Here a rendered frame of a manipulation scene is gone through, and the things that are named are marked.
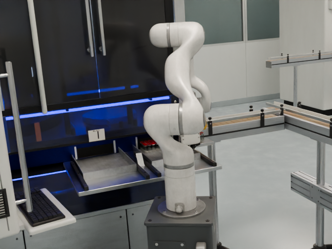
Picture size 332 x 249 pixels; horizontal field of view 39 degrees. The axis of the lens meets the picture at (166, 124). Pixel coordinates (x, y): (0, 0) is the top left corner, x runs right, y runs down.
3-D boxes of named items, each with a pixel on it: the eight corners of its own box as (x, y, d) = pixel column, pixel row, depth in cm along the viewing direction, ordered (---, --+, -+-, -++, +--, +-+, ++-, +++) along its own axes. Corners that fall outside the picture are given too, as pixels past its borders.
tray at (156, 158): (132, 150, 258) (132, 144, 258) (176, 143, 267) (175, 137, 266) (152, 168, 227) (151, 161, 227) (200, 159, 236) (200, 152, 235)
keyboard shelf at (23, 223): (-12, 206, 220) (-13, 201, 219) (46, 191, 233) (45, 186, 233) (9, 243, 182) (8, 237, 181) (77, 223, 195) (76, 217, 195)
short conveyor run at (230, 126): (186, 147, 271) (185, 121, 267) (176, 141, 285) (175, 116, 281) (286, 130, 293) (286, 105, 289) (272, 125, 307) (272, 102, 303)
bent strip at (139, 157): (136, 164, 234) (135, 153, 233) (142, 163, 235) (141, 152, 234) (144, 173, 221) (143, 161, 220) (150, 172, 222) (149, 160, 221)
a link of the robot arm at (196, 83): (208, 50, 215) (211, 106, 231) (174, 52, 217) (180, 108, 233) (208, 58, 207) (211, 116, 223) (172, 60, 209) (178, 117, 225)
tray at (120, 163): (72, 160, 248) (71, 154, 247) (119, 152, 256) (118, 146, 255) (83, 180, 217) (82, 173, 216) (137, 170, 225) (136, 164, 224)
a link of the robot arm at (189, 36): (164, 140, 178) (207, 139, 176) (160, 127, 168) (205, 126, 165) (168, 34, 200) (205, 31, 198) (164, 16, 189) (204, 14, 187)
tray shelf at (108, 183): (63, 165, 247) (62, 162, 246) (184, 145, 269) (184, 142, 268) (78, 196, 203) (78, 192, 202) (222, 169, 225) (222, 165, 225)
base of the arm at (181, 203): (204, 219, 173) (201, 172, 168) (153, 219, 176) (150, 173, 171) (207, 198, 191) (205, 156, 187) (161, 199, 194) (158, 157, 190)
